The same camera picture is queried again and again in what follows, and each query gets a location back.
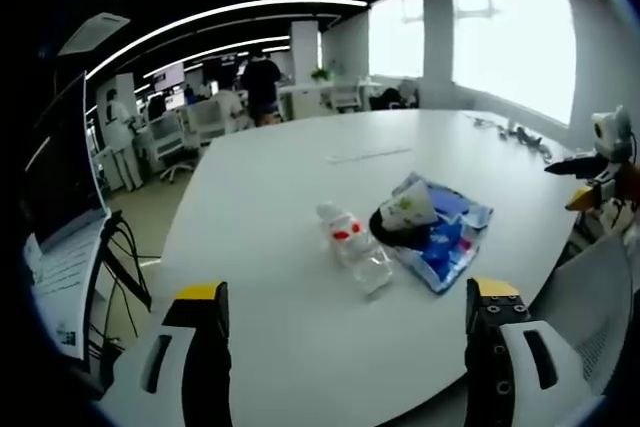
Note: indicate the white table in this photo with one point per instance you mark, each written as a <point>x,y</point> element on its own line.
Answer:
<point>310,227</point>

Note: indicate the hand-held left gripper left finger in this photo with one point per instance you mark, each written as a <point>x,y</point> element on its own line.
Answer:
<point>165,362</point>

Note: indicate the dark monitor screen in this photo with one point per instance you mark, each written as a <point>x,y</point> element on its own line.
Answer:
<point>62,167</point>

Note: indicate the clear plastic water bottle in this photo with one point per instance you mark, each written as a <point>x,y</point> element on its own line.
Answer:
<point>352,247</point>

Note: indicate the black round lid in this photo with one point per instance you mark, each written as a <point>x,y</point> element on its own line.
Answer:
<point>395,234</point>

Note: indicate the white office chair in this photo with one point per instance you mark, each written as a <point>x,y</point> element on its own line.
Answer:
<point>167,147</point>
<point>207,119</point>

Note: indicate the green potted plant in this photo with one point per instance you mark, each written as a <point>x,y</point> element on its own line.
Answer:
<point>322,75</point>

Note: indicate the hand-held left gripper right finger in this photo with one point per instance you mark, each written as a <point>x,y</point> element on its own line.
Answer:
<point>520,362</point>

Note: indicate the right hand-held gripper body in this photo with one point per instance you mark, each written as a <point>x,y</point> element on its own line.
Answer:
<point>611,134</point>

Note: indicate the blue plastic snack bag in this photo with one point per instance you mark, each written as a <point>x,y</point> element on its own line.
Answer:
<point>445,232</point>

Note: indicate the grey mesh office chair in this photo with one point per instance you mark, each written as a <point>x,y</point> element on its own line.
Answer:
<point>590,297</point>

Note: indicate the green white snack bag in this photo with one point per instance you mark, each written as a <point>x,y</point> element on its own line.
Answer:
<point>407,209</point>

